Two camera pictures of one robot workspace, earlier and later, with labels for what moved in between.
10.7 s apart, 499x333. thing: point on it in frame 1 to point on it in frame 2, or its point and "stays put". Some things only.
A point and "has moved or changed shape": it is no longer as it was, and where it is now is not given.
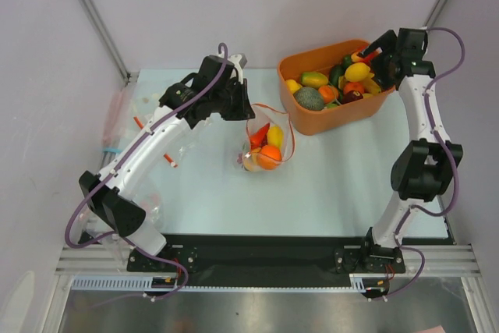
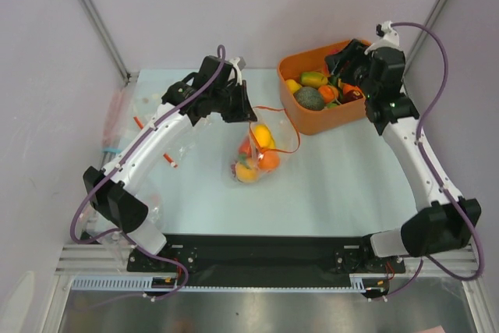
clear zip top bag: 270,139 has moved or changed shape
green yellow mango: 313,79 stays put
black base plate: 270,260 stays put
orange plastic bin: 322,60 stays put
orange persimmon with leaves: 328,93 stays put
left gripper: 242,111 stays put
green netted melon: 309,98 stays put
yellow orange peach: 257,162 to 247,175
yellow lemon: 356,72 has moved or changed shape
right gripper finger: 387,41 to 348,58
